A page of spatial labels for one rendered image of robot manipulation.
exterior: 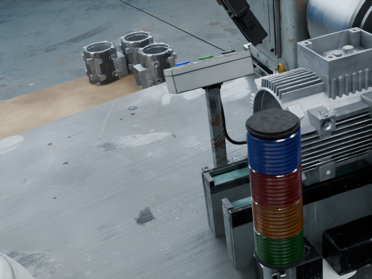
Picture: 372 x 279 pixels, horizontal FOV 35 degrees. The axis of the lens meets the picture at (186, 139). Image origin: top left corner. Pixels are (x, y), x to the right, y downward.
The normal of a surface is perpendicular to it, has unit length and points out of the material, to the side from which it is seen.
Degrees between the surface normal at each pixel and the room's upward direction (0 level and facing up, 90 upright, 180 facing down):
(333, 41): 90
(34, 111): 0
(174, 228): 0
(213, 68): 69
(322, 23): 81
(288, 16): 89
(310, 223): 90
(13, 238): 0
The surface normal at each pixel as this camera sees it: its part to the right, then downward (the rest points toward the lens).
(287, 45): -0.94, 0.26
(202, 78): 0.25, 0.11
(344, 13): -0.88, -0.18
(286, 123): -0.12, -0.86
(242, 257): 0.33, 0.44
